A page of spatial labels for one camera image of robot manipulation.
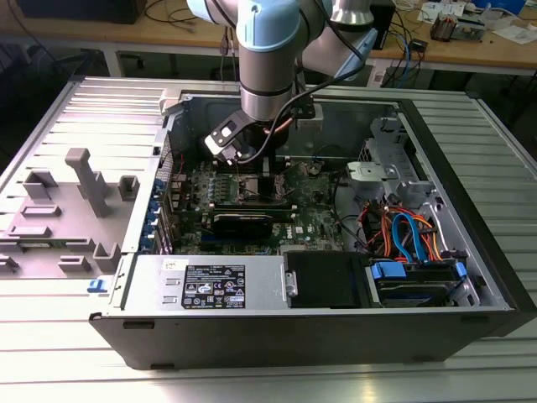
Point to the metal locking lever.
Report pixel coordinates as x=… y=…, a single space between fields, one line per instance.
x=238 y=170

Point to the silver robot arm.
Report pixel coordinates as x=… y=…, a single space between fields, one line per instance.
x=268 y=50

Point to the CPU socket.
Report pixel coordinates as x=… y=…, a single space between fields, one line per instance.
x=249 y=186

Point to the black graphics card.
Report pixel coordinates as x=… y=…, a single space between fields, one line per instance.
x=241 y=226

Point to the green motherboard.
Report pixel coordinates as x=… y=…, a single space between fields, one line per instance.
x=314 y=218

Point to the perforated metal drive cage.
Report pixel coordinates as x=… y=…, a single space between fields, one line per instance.
x=379 y=126

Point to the blue expansion card latch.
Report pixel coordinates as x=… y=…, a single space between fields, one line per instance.
x=147 y=244
x=154 y=205
x=158 y=187
x=151 y=224

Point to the black upright box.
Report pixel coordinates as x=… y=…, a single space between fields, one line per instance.
x=384 y=25

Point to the silver power supply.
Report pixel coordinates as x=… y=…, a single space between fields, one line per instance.
x=147 y=277

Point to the grey parts rack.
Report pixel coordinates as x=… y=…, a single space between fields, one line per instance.
x=90 y=180

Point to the black PC case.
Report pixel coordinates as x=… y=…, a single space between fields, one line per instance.
x=293 y=340

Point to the hard disk blue carrier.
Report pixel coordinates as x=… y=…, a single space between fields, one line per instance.
x=419 y=285

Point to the copper wound motor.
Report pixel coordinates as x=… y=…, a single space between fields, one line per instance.
x=444 y=27

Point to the blue plastic clip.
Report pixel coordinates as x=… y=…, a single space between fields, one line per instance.
x=96 y=285

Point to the black flat box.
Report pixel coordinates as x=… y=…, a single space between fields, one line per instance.
x=79 y=10

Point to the wooden desk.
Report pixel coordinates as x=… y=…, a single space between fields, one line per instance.
x=63 y=35

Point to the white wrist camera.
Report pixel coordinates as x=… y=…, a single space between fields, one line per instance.
x=222 y=134

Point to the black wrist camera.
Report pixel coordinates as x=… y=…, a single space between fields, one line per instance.
x=308 y=115

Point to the grey metal bay bracket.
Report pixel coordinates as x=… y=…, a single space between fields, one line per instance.
x=369 y=174

